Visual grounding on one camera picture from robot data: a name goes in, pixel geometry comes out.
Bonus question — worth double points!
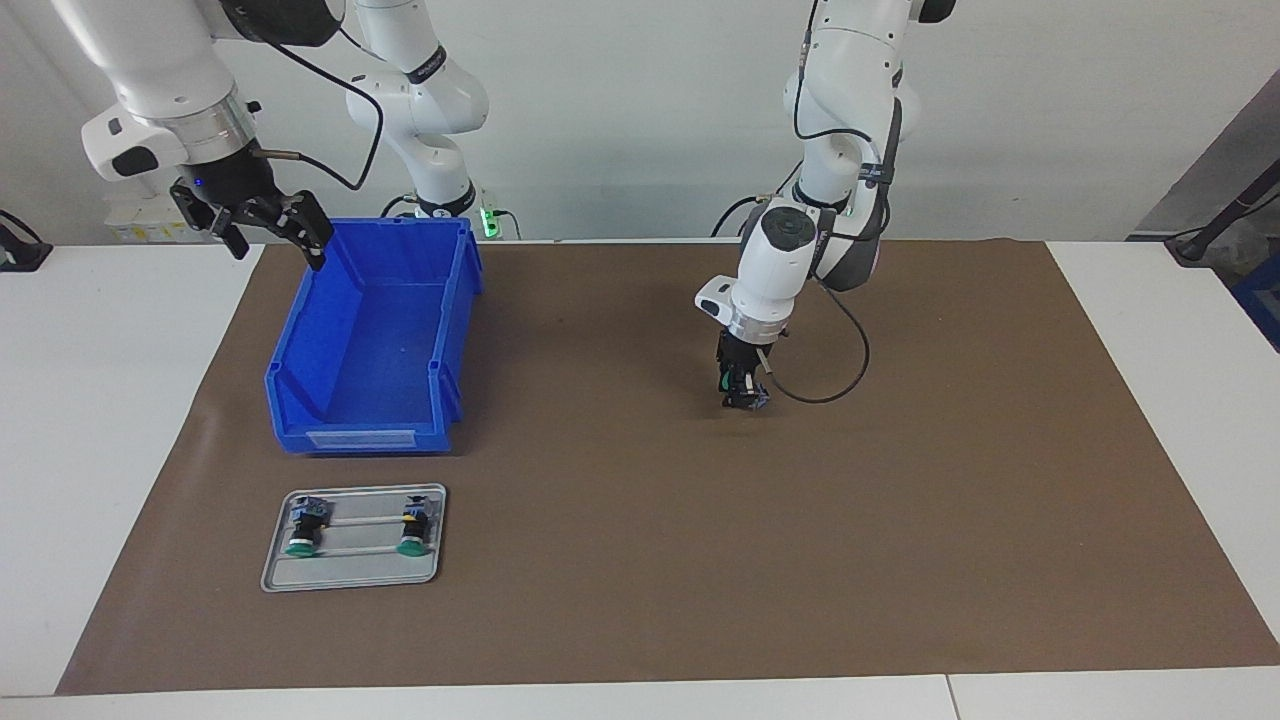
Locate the blue crate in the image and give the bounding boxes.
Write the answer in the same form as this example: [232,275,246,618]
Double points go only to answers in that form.
[1232,265,1280,353]

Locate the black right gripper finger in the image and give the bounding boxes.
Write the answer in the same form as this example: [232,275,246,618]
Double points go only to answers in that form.
[170,185,251,261]
[268,190,336,273]

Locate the white box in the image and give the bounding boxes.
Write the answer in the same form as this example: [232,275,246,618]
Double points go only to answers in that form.
[103,193,216,243]

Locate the blue plastic storage bin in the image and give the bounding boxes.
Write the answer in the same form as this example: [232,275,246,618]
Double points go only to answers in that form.
[264,217,485,456]

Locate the brown table mat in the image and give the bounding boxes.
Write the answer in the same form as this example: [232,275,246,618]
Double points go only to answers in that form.
[55,238,1280,696]

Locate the black clamp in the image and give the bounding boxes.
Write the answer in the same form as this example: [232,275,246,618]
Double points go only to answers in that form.
[0,210,53,273]

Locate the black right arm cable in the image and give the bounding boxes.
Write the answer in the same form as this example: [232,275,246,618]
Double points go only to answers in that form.
[250,30,386,193]

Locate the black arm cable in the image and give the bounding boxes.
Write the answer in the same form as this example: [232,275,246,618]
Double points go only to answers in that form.
[250,30,386,193]
[765,0,883,406]

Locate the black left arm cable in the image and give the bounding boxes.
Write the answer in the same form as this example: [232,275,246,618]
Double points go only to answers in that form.
[765,0,883,406]

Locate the grey metal tray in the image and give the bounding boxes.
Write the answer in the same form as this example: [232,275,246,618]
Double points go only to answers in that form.
[261,484,448,593]

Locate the green push button switch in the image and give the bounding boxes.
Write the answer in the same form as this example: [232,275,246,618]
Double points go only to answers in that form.
[716,375,773,413]
[395,494,433,557]
[283,494,333,558]

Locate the black stand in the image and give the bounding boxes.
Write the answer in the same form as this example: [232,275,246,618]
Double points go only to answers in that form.
[1165,160,1280,266]

